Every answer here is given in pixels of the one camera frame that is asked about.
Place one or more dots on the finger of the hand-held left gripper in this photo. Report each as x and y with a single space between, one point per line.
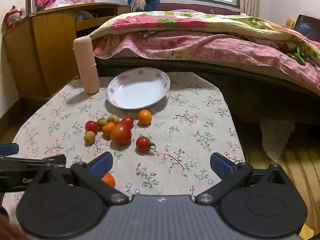
37 162
8 149

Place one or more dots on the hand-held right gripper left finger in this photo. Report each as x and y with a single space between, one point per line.
101 164

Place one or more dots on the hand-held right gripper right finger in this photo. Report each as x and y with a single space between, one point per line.
221 165

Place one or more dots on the large red tomato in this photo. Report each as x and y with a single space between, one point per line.
121 134

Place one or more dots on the white floral plate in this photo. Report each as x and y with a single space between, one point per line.
138 88

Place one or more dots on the yellow-green cherry tomato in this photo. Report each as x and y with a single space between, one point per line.
89 137

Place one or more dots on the floral tablecloth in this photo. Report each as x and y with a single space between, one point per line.
190 135

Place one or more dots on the red cherry tomato with stem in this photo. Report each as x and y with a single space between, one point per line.
142 143

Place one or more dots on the reddish brown cloth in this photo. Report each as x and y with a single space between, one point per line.
8 227

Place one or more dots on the white cloth sheet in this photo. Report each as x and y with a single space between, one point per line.
275 137

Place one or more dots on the pink ribbed bottle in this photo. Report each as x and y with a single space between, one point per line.
86 65

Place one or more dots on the wooden desk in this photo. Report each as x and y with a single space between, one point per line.
47 52

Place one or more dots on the pink floral bedsheet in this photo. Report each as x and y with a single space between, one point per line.
200 47

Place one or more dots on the santa plush toy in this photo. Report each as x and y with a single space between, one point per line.
13 17

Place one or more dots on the grey fabric tag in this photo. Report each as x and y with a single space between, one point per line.
148 34

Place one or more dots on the small dark cup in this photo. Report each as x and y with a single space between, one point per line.
40 8

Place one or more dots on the steel thermos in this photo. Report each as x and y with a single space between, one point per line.
30 2

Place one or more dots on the grey cloth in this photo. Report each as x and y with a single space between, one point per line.
83 15

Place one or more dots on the yellow box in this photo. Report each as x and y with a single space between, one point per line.
289 24

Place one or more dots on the white plastic bag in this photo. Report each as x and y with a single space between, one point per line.
61 1

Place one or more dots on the black screen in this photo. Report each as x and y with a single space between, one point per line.
308 27

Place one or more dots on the dark bed frame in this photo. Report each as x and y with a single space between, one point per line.
225 80

